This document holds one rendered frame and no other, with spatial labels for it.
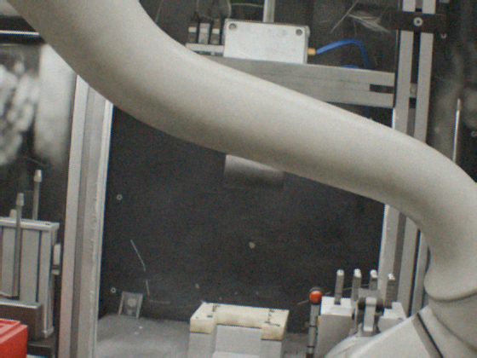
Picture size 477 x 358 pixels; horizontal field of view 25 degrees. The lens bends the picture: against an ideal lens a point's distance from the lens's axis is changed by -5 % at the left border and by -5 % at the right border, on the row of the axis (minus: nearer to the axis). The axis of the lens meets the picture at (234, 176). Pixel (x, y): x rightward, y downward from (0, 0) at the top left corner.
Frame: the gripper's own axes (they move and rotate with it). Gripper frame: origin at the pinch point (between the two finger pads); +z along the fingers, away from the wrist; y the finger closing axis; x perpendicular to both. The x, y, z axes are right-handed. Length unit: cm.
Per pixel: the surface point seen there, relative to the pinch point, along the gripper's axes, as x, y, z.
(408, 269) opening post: -5.9, 4.5, 21.8
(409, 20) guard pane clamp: -3.1, 36.4, 22.2
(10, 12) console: 49, 33, 21
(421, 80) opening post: -5.2, 28.9, 22.3
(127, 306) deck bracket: 38, -13, 64
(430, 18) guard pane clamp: -5.8, 37.1, 22.3
